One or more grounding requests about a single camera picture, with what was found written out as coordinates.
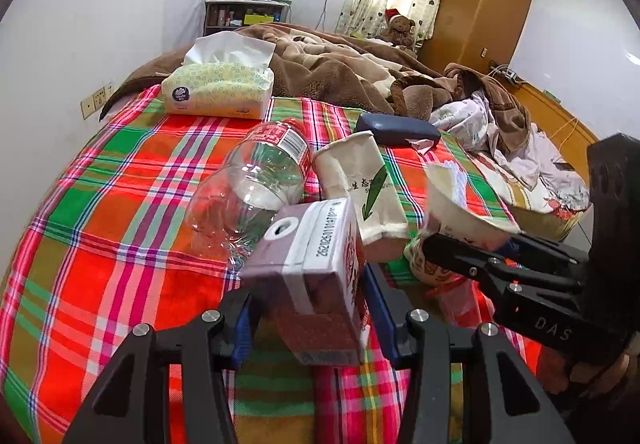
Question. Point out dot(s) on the red green plaid cloth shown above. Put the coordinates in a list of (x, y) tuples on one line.
[(125, 224)]

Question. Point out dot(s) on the wooden headboard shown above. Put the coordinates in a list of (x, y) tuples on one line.
[(560, 119)]

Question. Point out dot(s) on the pale crumpled garment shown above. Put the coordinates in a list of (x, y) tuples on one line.
[(540, 159)]

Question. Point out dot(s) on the teddy bear with red hat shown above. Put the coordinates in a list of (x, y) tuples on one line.
[(400, 29)]

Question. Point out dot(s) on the white patterned bedding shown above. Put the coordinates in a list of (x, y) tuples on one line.
[(465, 124)]

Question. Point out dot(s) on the brown fleece blanket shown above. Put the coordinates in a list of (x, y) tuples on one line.
[(325, 64)]

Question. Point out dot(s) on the purple white milk carton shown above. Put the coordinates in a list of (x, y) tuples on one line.
[(320, 284)]

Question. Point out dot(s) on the cream floral bed sheet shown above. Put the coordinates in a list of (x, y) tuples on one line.
[(530, 204)]

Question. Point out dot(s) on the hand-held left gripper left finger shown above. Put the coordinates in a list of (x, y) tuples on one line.
[(242, 334)]

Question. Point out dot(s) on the yellow green tissue pack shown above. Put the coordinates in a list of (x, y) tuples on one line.
[(220, 89)]

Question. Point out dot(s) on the wall socket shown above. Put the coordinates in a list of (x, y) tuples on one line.
[(95, 102)]

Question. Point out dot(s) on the white red printed paper cup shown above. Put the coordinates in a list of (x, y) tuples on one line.
[(465, 219)]

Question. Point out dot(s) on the wooden wardrobe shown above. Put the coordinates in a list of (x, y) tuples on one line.
[(480, 9)]

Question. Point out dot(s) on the clear plastic bottle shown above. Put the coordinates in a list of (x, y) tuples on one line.
[(250, 179)]

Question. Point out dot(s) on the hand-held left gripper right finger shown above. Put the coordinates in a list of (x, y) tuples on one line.
[(380, 314)]

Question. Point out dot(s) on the person's right hand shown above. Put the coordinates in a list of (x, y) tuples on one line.
[(600, 376)]

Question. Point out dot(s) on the white shelf unit with bottles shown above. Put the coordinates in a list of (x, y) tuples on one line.
[(235, 17)]

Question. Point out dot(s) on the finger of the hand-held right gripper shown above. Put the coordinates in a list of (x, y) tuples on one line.
[(460, 259), (550, 256)]

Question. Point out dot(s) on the dark blue case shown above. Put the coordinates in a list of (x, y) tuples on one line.
[(395, 127)]

